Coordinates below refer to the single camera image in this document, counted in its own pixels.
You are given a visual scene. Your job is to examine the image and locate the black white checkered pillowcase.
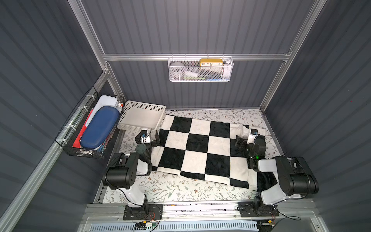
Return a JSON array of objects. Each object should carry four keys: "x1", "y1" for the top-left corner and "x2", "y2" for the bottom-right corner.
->
[{"x1": 151, "y1": 115, "x2": 276, "y2": 191}]

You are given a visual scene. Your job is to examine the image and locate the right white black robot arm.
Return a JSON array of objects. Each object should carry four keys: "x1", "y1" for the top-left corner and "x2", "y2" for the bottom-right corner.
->
[{"x1": 235, "y1": 129, "x2": 319, "y2": 210}]

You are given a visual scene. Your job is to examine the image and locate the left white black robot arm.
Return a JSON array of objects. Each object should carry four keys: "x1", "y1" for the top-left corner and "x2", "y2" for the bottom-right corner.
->
[{"x1": 102, "y1": 129, "x2": 160, "y2": 211}]

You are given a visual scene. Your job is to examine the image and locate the white tape roll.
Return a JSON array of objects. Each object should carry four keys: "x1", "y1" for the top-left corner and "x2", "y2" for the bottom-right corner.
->
[{"x1": 169, "y1": 62, "x2": 185, "y2": 79}]

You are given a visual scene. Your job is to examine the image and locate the white perforated plastic basket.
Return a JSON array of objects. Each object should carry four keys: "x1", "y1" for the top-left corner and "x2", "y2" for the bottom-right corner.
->
[{"x1": 117, "y1": 101, "x2": 166, "y2": 132}]

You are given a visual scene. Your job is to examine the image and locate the blue oval zip case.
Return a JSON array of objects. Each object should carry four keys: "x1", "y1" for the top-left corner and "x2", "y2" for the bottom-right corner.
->
[{"x1": 80, "y1": 106, "x2": 120, "y2": 149}]

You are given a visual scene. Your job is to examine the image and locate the floral patterned table mat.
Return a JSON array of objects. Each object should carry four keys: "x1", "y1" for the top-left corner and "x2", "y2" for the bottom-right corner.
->
[{"x1": 102, "y1": 108, "x2": 282, "y2": 204}]

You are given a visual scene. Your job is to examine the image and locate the white flat plastic box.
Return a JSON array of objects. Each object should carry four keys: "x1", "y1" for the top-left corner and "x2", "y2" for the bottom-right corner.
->
[{"x1": 85, "y1": 95, "x2": 118, "y2": 127}]

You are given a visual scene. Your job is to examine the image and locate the red flat folder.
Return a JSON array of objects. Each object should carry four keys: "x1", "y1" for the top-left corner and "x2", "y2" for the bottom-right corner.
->
[{"x1": 72, "y1": 109, "x2": 93, "y2": 148}]

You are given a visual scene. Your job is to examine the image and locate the white mesh hanging basket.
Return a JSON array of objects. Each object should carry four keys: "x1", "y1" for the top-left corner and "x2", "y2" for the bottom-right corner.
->
[{"x1": 168, "y1": 56, "x2": 234, "y2": 82}]

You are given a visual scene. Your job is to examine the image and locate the yellow clock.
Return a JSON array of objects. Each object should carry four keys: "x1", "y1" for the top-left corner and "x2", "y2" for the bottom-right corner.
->
[{"x1": 200, "y1": 58, "x2": 224, "y2": 67}]

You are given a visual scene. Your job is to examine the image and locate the white ventilated front panel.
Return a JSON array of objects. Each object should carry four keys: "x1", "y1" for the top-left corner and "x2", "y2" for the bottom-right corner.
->
[{"x1": 84, "y1": 220, "x2": 259, "y2": 232}]

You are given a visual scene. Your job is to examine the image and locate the black wire wall basket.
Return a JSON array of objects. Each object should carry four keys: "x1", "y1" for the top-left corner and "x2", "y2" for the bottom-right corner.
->
[{"x1": 56, "y1": 87, "x2": 125, "y2": 159}]

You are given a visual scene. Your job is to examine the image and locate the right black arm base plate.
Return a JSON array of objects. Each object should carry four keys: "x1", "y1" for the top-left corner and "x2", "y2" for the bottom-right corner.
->
[{"x1": 237, "y1": 202, "x2": 279, "y2": 218}]

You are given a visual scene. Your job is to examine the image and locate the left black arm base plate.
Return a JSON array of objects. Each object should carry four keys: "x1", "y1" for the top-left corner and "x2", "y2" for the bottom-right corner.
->
[{"x1": 123, "y1": 204, "x2": 163, "y2": 221}]

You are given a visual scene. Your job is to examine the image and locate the small electronics board with wires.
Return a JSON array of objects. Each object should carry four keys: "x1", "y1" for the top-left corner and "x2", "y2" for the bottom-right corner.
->
[{"x1": 133, "y1": 220, "x2": 159, "y2": 232}]

